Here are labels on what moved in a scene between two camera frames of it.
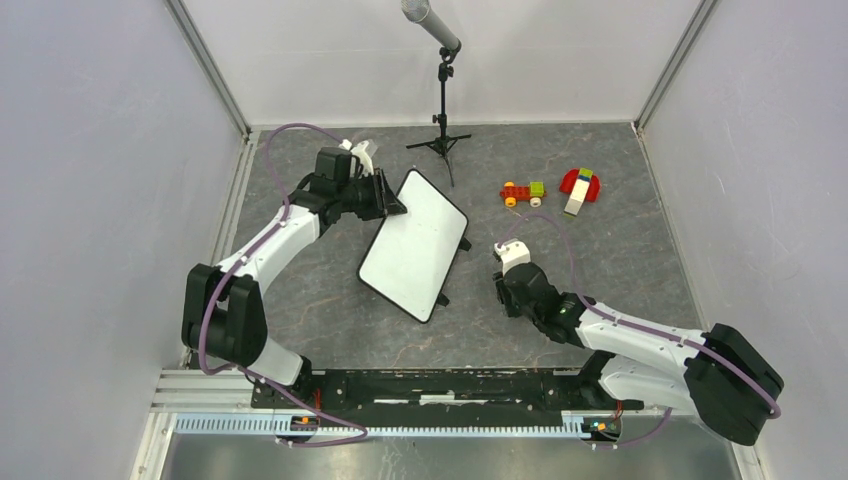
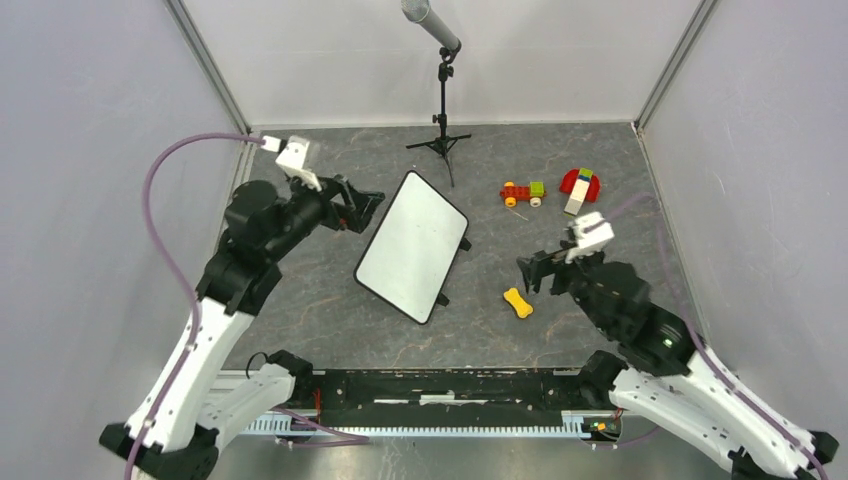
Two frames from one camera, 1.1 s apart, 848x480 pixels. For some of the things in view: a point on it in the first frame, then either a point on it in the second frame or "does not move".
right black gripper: x=503 y=296 to x=541 y=264
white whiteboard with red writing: x=414 y=254 does not move
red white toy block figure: x=582 y=184 does not move
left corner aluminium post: x=210 y=67 does not move
